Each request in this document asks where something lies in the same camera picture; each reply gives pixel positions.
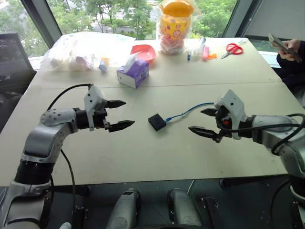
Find grey smartphone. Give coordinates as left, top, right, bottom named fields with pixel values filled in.
left=267, top=33, right=303, bottom=63

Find person's bare hand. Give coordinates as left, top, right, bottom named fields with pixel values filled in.
left=277, top=39, right=303, bottom=62

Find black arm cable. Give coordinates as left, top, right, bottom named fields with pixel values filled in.
left=47, top=83, right=93, bottom=215
left=219, top=113, right=305, bottom=156

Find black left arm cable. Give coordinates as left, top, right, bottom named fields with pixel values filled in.
left=47, top=83, right=93, bottom=215

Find person in dark clothes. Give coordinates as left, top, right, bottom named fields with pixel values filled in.
left=275, top=39, right=305, bottom=98

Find blue cable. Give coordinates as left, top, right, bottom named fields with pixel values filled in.
left=165, top=102, right=215, bottom=123

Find dark rounded robot leg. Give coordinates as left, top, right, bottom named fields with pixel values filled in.
left=167, top=188, right=203, bottom=229
left=105, top=188, right=142, bottom=229

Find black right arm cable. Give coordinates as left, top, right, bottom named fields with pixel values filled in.
left=219, top=113, right=305, bottom=156

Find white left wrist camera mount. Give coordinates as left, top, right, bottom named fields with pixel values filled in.
left=83, top=85, right=108, bottom=132

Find candy jar with orange lid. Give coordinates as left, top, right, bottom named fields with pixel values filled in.
left=155, top=0, right=194, bottom=56

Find black metal bracket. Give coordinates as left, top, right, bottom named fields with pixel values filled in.
left=72, top=206, right=89, bottom=229
left=200, top=196, right=224, bottom=229

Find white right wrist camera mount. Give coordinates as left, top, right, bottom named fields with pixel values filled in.
left=213, top=89, right=248, bottom=140

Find purple tissue box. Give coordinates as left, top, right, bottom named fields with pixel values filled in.
left=116, top=52, right=150, bottom=90

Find black table support bar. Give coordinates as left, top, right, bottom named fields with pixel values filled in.
left=218, top=176, right=289, bottom=188

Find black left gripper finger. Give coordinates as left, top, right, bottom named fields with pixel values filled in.
left=106, top=99, right=127, bottom=109
left=108, top=120, right=136, bottom=133

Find small blue yellow bottle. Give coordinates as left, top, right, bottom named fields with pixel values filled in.
left=98, top=57, right=111, bottom=73

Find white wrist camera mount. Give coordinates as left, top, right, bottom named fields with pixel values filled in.
left=213, top=89, right=248, bottom=140
left=83, top=85, right=108, bottom=132

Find red plastic bowl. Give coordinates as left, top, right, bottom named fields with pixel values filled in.
left=130, top=44, right=157, bottom=63

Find clear plastic bag with items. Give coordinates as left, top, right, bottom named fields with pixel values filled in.
left=40, top=31, right=137, bottom=73

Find red handled scissors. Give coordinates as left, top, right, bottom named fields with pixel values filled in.
left=220, top=42, right=244, bottom=60

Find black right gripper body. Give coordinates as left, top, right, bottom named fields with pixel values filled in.
left=214, top=105, right=233, bottom=144

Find small black plastic box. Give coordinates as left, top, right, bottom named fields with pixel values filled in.
left=148, top=113, right=167, bottom=132

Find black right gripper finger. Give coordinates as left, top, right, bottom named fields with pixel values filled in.
left=200, top=107, right=218, bottom=117
left=188, top=126, right=220, bottom=141

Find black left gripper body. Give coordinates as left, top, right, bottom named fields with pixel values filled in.
left=93, top=100, right=111, bottom=131

